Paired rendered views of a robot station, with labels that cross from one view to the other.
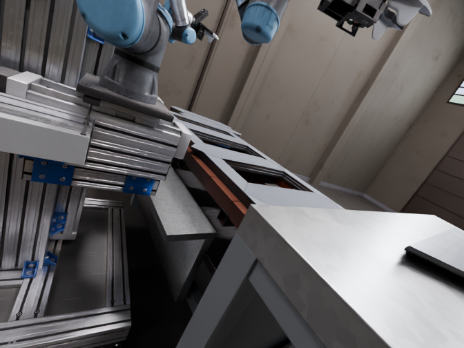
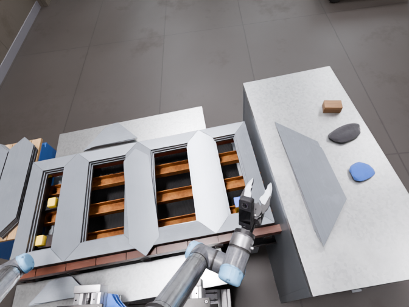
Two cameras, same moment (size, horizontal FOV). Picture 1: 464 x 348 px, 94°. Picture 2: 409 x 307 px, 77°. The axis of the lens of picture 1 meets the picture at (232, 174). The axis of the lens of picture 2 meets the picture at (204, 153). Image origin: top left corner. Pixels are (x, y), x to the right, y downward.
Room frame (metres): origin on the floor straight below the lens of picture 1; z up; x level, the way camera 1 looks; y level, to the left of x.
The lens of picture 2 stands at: (0.45, 0.18, 2.34)
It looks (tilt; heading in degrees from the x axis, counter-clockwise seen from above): 58 degrees down; 315
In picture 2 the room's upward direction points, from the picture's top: 13 degrees counter-clockwise
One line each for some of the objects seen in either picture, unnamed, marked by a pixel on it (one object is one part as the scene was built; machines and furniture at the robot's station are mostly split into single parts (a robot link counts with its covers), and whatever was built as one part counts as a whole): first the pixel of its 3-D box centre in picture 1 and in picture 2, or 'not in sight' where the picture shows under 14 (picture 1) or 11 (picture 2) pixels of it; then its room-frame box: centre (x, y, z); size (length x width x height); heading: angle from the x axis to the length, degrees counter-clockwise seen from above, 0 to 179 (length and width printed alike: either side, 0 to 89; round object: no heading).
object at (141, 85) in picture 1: (133, 76); not in sight; (0.61, 0.37, 1.09); 0.15 x 0.15 x 0.10
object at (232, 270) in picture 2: not in sight; (234, 265); (0.53, 0.08, 1.43); 0.11 x 0.08 x 0.09; 100
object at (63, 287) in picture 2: not in sight; (59, 289); (1.41, 0.68, 0.70); 0.39 x 0.12 x 0.04; 42
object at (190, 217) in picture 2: not in sight; (146, 229); (1.18, 0.12, 0.70); 1.66 x 0.08 x 0.05; 42
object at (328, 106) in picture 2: not in sight; (332, 106); (0.51, -1.04, 1.07); 0.10 x 0.06 x 0.05; 27
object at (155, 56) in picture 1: (144, 31); not in sight; (0.61, 0.36, 1.20); 0.13 x 0.12 x 0.14; 10
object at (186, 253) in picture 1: (152, 187); not in sight; (1.18, 0.41, 0.47); 1.30 x 0.04 x 0.35; 42
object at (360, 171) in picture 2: not in sight; (361, 170); (0.24, -0.70, 1.06); 0.12 x 0.10 x 0.03; 60
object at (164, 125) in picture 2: not in sight; (130, 133); (1.78, -0.40, 0.73); 1.20 x 0.26 x 0.03; 42
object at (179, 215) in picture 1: (148, 157); (118, 284); (1.13, 0.47, 0.66); 1.30 x 0.20 x 0.03; 42
